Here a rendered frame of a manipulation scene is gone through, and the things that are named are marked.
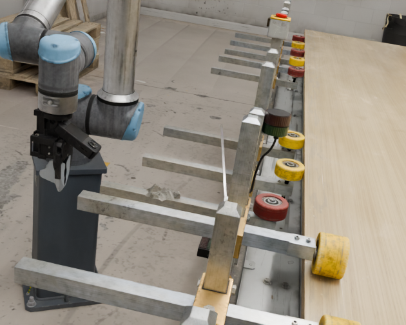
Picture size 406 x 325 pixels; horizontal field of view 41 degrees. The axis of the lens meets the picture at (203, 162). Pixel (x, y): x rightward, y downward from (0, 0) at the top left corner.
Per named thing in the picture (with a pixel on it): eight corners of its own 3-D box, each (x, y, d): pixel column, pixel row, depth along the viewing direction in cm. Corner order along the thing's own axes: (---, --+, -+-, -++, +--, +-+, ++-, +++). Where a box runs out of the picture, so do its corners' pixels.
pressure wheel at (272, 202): (245, 245, 128) (254, 202, 124) (249, 229, 135) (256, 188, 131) (279, 252, 127) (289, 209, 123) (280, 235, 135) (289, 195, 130)
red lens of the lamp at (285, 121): (262, 123, 121) (264, 114, 121) (264, 115, 127) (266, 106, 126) (289, 128, 121) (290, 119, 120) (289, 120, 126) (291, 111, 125)
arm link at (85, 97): (55, 121, 210) (57, 77, 203) (98, 128, 210) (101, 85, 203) (41, 135, 196) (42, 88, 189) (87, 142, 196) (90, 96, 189)
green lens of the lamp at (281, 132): (260, 133, 122) (262, 124, 122) (262, 125, 128) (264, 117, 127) (287, 138, 122) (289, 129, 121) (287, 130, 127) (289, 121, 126)
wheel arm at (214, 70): (209, 75, 271) (211, 66, 269) (211, 73, 274) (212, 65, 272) (296, 91, 266) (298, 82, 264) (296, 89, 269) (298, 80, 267)
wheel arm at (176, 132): (162, 138, 179) (163, 126, 177) (164, 135, 182) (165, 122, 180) (292, 164, 174) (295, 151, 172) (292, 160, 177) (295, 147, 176)
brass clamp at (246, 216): (208, 253, 100) (212, 229, 98) (219, 218, 113) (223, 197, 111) (241, 260, 100) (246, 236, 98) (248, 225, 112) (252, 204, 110)
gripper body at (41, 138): (42, 147, 137) (44, 102, 132) (75, 153, 136) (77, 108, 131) (29, 158, 130) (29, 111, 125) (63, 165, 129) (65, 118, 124)
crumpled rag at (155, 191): (140, 197, 129) (142, 188, 128) (148, 186, 135) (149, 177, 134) (176, 205, 128) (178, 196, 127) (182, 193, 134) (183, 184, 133)
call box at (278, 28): (266, 39, 189) (270, 16, 186) (267, 35, 195) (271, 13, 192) (286, 42, 188) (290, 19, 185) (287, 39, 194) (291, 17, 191)
